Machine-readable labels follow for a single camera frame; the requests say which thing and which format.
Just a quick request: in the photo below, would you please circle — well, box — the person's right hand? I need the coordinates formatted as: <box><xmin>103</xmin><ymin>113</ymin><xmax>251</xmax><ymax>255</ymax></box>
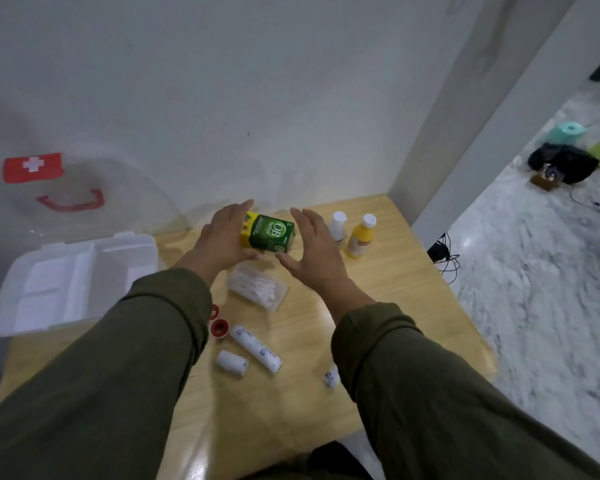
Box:
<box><xmin>275</xmin><ymin>207</ymin><xmax>354</xmax><ymax>296</ymax></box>

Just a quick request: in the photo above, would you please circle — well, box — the person's left hand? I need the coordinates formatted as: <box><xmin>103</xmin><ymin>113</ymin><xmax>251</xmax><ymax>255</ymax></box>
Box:
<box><xmin>177</xmin><ymin>199</ymin><xmax>264</xmax><ymax>286</ymax></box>

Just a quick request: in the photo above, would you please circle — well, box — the green and yellow carton box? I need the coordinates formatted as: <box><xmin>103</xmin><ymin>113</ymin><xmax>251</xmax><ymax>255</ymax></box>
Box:
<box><xmin>239</xmin><ymin>211</ymin><xmax>296</xmax><ymax>254</ymax></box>

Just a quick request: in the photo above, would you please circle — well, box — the person's right forearm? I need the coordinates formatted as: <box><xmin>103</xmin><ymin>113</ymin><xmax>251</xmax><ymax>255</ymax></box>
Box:
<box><xmin>325</xmin><ymin>276</ymin><xmax>600</xmax><ymax>480</ymax></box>

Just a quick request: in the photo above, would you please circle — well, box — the person's left forearm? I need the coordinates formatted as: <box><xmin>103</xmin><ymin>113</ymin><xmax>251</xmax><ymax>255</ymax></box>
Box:
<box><xmin>0</xmin><ymin>265</ymin><xmax>215</xmax><ymax>480</ymax></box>

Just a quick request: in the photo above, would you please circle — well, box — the clear bag of cotton swabs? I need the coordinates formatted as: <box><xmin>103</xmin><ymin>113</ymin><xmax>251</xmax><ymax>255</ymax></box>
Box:
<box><xmin>225</xmin><ymin>264</ymin><xmax>290</xmax><ymax>312</ymax></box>

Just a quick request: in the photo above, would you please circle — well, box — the small white bottle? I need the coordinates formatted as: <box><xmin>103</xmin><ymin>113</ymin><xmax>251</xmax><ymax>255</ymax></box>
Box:
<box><xmin>328</xmin><ymin>211</ymin><xmax>349</xmax><ymax>246</ymax></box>

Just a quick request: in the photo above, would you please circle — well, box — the yellow bottle with white cap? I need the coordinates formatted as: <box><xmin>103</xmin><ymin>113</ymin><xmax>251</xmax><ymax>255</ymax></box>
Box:
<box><xmin>345</xmin><ymin>214</ymin><xmax>378</xmax><ymax>259</ymax></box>

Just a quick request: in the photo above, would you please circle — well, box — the long white bandage roll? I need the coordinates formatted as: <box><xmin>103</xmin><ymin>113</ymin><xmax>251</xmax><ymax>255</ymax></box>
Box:
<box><xmin>229</xmin><ymin>324</ymin><xmax>284</xmax><ymax>374</ymax></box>

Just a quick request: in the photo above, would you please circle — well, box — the white plastic compartment tray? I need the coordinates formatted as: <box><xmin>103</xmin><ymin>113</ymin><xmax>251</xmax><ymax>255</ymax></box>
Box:
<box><xmin>0</xmin><ymin>232</ymin><xmax>160</xmax><ymax>338</ymax></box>

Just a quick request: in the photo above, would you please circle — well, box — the clear first aid box lid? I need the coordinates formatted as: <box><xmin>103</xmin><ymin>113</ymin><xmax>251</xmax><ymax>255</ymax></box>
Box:
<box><xmin>0</xmin><ymin>145</ymin><xmax>193</xmax><ymax>248</ymax></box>

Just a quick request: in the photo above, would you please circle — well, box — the person's dark trouser leg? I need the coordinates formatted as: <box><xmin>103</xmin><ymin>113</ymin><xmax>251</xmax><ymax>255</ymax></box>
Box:
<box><xmin>260</xmin><ymin>441</ymin><xmax>377</xmax><ymax>480</ymax></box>

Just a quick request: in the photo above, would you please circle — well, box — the small brown wooden box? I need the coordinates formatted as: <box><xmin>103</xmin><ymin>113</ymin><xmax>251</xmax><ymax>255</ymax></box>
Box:
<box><xmin>529</xmin><ymin>165</ymin><xmax>564</xmax><ymax>192</ymax></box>

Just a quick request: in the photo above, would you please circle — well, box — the black bag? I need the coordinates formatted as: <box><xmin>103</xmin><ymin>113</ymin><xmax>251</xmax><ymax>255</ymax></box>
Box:
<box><xmin>527</xmin><ymin>143</ymin><xmax>600</xmax><ymax>185</ymax></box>

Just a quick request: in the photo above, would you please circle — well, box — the teal round container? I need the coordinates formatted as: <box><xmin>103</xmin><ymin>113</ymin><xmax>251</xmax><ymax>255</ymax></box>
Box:
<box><xmin>545</xmin><ymin>121</ymin><xmax>587</xmax><ymax>146</ymax></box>

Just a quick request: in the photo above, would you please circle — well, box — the black cable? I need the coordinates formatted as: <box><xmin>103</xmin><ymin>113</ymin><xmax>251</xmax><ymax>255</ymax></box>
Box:
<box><xmin>432</xmin><ymin>232</ymin><xmax>462</xmax><ymax>285</ymax></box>

